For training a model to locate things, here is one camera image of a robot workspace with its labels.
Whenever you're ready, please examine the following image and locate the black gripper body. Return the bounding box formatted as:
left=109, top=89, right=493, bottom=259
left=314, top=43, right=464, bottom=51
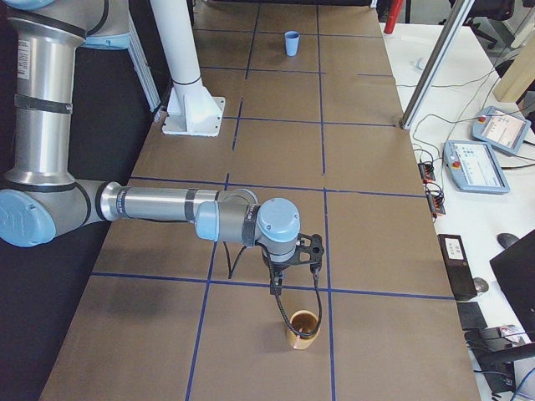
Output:
left=267, top=259, right=283, bottom=286

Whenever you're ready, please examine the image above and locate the pink chopstick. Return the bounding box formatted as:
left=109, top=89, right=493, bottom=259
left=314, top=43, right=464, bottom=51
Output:
left=292, top=335, right=302, bottom=350

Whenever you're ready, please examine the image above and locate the blue paper cup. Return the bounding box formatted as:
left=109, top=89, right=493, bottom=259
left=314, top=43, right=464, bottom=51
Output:
left=284, top=30, right=300, bottom=57

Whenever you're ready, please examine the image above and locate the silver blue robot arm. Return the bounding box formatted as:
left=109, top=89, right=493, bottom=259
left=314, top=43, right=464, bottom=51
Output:
left=1, top=1, right=304, bottom=294

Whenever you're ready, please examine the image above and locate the tan wooden cup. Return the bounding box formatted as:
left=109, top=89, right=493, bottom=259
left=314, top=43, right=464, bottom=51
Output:
left=286, top=310, right=321, bottom=351

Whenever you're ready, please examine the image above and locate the brown paper table cover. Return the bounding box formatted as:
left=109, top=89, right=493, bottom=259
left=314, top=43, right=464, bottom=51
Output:
left=41, top=2, right=479, bottom=400

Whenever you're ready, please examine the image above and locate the black box with label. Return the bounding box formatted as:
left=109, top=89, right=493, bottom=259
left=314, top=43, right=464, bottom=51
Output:
left=437, top=234, right=477, bottom=301

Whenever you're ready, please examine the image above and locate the orange black connector far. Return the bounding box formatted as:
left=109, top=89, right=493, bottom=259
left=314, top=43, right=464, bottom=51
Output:
left=417, top=160, right=436, bottom=183

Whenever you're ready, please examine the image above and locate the near teach pendant tablet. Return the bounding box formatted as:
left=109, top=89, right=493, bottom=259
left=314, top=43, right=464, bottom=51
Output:
left=443, top=140, right=510, bottom=195

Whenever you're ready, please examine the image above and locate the teach pendant tablet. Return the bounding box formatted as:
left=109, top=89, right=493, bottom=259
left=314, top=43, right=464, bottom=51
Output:
left=471, top=106, right=531, bottom=155
left=443, top=140, right=510, bottom=195

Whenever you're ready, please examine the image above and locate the black computer mouse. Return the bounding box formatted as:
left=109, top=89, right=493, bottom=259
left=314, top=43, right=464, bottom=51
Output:
left=497, top=232, right=519, bottom=249

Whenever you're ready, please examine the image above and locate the far teach pendant tablet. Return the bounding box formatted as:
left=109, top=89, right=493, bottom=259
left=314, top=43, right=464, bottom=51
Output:
left=471, top=106, right=531, bottom=155

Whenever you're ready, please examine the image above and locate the red cylinder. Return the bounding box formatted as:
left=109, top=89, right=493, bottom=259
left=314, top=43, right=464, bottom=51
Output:
left=384, top=0, right=404, bottom=34

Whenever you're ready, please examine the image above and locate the black braided camera cable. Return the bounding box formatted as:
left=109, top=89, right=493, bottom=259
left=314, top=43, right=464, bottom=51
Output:
left=273, top=266, right=324, bottom=338

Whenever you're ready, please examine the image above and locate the white camera pole with base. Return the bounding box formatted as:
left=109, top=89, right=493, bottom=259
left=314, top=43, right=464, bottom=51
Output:
left=150, top=0, right=226, bottom=137

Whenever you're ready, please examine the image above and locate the aluminium frame post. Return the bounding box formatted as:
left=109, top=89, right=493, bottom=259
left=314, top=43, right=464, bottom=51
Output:
left=400, top=0, right=475, bottom=130

